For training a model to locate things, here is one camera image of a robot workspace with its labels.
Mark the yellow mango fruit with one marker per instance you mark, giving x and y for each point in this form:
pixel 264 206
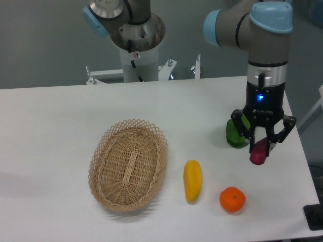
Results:
pixel 192 177

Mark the purple-red sweet potato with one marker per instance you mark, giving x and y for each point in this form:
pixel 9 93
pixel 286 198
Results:
pixel 258 153

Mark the woven wicker oval basket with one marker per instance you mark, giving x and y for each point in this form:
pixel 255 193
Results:
pixel 128 166

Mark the white metal mounting frame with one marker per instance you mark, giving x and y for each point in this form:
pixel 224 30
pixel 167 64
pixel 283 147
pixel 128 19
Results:
pixel 133 73

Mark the black device at table edge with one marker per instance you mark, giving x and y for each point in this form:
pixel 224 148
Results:
pixel 313 214

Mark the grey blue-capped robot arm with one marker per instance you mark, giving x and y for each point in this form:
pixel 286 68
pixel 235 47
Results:
pixel 261 28

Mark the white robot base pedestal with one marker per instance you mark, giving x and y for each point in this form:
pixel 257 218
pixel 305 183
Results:
pixel 139 42

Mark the green bell pepper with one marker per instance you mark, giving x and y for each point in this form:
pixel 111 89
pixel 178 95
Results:
pixel 232 136

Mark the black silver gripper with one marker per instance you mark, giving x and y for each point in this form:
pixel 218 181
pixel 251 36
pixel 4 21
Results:
pixel 264 104

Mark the orange tangerine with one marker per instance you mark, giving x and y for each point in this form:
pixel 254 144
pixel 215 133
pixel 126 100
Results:
pixel 232 199

